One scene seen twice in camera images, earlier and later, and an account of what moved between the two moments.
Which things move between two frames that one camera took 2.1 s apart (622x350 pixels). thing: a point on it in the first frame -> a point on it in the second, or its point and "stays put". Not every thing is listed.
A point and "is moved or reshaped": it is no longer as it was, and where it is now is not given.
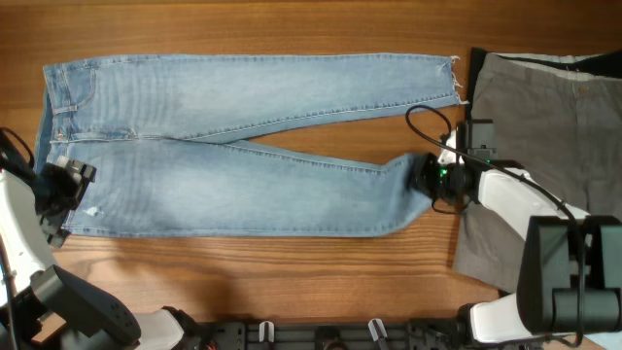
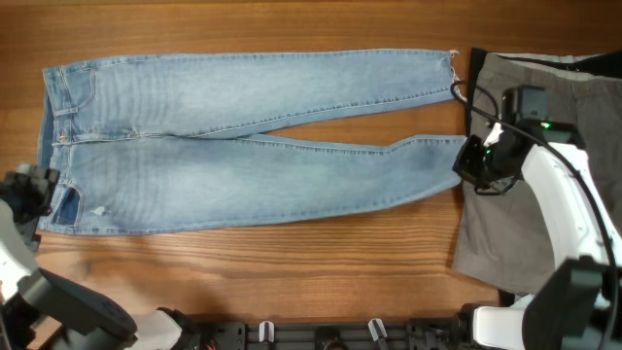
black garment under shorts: (607, 65) stays put
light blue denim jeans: (168, 139) is moved or reshaped
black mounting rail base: (397, 333) stays put
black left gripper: (74, 177) -> (38, 183)
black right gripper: (421, 177) -> (464, 163)
